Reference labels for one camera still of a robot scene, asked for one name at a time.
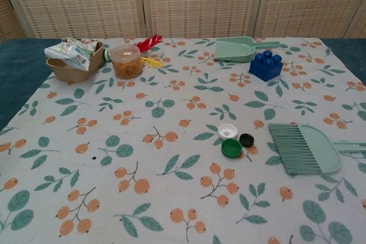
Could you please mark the woven bamboo folding screen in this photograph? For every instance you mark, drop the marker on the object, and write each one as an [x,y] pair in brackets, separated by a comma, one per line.
[200,1]

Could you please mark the mint green dustpan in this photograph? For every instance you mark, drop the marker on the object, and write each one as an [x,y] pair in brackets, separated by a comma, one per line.
[231,49]

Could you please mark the green white shuttlecock base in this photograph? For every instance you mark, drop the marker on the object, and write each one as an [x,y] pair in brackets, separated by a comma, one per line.
[107,55]

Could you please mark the floral fruit print tablecloth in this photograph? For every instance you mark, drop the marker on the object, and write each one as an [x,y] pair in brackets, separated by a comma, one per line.
[183,107]

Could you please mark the red feather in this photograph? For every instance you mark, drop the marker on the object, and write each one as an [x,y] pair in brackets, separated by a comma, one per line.
[148,42]

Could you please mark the white bottle cap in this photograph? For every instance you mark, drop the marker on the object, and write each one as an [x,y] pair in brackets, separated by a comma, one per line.
[228,131]

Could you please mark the clear jar of rubber bands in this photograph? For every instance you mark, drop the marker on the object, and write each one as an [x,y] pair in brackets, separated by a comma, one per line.
[126,64]

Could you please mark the green bottle cap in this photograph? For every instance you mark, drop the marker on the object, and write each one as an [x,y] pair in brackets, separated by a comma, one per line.
[231,149]

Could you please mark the crumpled snack bag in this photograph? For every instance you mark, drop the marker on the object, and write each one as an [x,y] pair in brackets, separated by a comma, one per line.
[71,51]

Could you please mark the black bottle cap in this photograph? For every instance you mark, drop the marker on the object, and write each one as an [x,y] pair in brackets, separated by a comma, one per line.
[246,140]

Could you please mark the brown paper box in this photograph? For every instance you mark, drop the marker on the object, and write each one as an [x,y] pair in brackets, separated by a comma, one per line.
[71,74]

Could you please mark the teal green cleaning brush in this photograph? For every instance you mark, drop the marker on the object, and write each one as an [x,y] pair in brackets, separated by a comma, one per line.
[320,147]

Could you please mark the blue toy building block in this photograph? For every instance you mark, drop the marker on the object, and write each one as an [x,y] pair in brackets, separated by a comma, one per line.
[264,69]

